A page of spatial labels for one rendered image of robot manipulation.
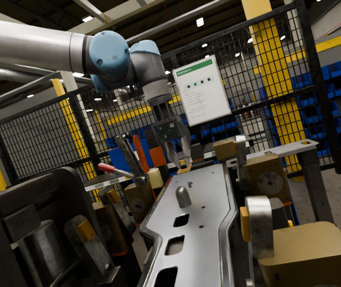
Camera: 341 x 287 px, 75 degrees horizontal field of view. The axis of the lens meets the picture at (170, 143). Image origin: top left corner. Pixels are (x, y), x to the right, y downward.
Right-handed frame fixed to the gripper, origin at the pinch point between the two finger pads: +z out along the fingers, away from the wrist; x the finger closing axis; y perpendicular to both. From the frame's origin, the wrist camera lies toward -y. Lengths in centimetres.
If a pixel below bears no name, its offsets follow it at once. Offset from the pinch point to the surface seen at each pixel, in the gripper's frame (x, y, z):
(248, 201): 13.7, 41.3, -3.3
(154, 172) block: -11.7, -6.1, 1.7
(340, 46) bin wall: 139, -177, -26
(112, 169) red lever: -22.0, 0.9, -4.4
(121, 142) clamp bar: -15.6, 1.7, -11.7
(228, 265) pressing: 8.8, 36.3, 7.5
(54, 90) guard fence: -139, -154, -80
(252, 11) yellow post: 44, -59, -50
